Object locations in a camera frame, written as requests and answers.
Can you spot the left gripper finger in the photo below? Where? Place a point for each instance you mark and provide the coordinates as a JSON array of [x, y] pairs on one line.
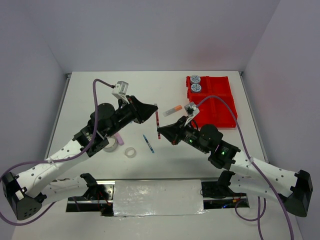
[[142, 107], [140, 117]]

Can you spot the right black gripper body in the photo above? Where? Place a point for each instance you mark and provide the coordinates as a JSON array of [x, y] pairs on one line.
[[190, 136]]

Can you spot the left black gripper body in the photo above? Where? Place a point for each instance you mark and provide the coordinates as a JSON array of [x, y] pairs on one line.
[[125, 116]]

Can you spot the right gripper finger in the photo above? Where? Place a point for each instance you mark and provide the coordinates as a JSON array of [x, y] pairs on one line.
[[169, 134], [174, 127]]

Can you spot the red pen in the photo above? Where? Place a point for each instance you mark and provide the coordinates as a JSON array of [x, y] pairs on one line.
[[157, 124]]

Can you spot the blue pen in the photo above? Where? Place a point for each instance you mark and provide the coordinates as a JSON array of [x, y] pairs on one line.
[[148, 143]]

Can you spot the blue patterned tape roll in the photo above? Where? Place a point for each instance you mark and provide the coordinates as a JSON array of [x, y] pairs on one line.
[[195, 79], [196, 88]]

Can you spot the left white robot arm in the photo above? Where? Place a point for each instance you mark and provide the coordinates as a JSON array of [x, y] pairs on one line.
[[27, 192]]

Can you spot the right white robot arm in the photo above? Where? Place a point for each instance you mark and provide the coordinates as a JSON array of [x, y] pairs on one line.
[[242, 174]]

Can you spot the orange grey highlighter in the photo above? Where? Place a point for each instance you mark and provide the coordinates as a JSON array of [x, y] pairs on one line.
[[172, 110]]

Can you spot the pink purple highlighter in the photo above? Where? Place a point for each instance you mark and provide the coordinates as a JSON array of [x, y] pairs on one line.
[[119, 139]]

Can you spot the large grey tape roll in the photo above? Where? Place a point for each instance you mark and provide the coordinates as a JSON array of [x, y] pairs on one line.
[[112, 145]]

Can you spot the red compartment bin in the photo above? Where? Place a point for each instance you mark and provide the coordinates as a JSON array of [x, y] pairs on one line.
[[218, 112]]

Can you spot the small clear tape roll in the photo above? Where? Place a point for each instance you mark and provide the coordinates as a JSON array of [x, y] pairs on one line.
[[130, 152]]

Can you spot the silver foil panel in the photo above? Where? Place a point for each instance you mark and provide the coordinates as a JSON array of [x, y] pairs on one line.
[[144, 198]]

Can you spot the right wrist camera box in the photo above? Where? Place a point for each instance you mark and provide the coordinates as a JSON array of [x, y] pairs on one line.
[[192, 111]]

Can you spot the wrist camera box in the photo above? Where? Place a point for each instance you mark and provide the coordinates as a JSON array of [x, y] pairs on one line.
[[120, 90], [192, 111]]

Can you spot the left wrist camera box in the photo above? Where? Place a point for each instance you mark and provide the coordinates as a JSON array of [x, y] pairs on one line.
[[120, 90]]

